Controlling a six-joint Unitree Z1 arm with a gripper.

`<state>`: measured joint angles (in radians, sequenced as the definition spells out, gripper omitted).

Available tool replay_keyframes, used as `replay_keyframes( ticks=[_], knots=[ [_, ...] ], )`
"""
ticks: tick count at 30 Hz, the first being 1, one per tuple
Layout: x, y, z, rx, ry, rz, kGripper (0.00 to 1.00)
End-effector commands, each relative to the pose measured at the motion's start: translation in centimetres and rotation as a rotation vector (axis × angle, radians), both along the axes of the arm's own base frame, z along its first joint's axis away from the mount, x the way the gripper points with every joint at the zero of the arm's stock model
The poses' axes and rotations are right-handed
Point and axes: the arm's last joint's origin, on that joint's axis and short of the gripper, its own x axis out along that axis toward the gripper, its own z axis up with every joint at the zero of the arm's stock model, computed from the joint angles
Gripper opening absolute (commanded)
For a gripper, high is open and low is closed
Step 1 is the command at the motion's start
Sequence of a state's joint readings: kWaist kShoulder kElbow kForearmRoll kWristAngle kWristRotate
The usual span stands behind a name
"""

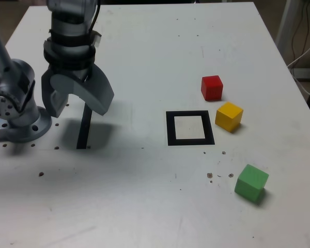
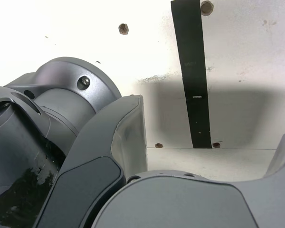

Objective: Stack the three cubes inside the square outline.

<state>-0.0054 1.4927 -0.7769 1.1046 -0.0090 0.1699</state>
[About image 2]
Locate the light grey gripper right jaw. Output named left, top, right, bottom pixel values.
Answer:
left=92, top=126, right=285, bottom=228

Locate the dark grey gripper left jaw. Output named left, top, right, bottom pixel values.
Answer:
left=35, top=94, right=149, bottom=228

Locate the black tape strip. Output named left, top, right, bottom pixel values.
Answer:
left=170, top=0, right=214, bottom=150

